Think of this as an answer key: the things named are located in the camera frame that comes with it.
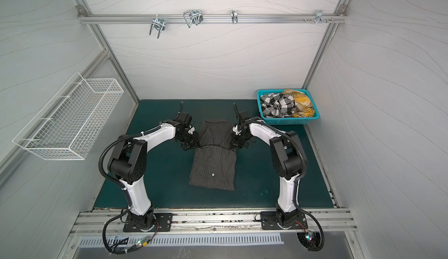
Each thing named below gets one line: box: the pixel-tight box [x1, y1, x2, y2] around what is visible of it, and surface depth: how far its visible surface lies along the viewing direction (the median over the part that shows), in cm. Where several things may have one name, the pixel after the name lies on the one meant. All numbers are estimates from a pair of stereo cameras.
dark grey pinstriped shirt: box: [188, 118, 237, 191], surface depth 90 cm
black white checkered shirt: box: [260, 92, 295, 118], surface depth 107 cm
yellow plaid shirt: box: [282, 89, 315, 118], surface depth 106 cm
